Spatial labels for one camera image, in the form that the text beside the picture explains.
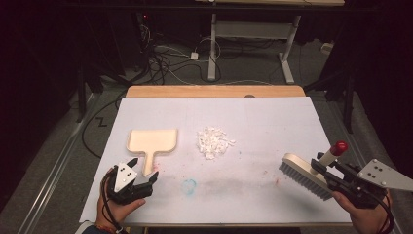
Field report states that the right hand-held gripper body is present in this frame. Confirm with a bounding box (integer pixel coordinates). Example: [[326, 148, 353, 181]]
[[323, 158, 413, 210]]

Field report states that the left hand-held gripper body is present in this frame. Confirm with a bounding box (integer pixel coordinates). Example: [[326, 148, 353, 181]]
[[106, 161, 154, 206]]

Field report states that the white brush with red-tipped handle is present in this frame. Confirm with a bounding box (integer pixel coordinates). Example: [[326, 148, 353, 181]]
[[278, 139, 350, 202]]

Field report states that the wooden dustpan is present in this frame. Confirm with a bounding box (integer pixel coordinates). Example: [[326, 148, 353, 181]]
[[126, 128, 179, 177]]

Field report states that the person's left hand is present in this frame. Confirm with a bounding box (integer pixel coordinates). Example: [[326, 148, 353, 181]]
[[95, 167, 147, 230]]

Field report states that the person's right hand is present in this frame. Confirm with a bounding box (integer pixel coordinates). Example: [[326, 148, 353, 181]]
[[331, 189, 394, 234]]

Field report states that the black metal stand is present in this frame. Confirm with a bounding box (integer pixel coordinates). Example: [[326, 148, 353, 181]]
[[75, 58, 105, 124], [304, 61, 357, 135]]

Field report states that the person's left sleeve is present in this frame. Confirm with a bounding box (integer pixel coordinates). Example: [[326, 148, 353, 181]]
[[74, 220, 108, 234]]

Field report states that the pile of white paper scraps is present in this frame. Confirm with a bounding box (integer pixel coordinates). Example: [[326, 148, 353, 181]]
[[195, 126, 237, 161]]

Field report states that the white table cover sheet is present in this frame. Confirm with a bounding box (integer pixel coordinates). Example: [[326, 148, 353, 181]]
[[79, 96, 354, 226]]

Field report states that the wooden table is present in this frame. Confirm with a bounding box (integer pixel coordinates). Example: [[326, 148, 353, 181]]
[[124, 84, 307, 98]]

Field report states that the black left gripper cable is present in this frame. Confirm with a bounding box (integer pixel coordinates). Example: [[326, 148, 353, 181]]
[[99, 174, 126, 234]]

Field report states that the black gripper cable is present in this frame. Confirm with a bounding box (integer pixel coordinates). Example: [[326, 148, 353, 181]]
[[369, 189, 396, 234], [99, 174, 126, 234]]

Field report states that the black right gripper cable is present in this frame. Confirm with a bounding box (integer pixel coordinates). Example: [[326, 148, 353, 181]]
[[369, 189, 396, 234]]

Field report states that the black floor cable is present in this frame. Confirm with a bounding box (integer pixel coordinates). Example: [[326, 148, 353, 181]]
[[80, 92, 129, 160]]

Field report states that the metal floor rail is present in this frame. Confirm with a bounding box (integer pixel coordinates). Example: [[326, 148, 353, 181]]
[[16, 93, 97, 234]]

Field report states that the tangle of floor cables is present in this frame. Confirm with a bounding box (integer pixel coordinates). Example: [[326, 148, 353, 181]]
[[137, 13, 225, 86]]

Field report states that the white desk frame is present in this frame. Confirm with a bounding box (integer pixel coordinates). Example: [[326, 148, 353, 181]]
[[194, 0, 346, 85]]

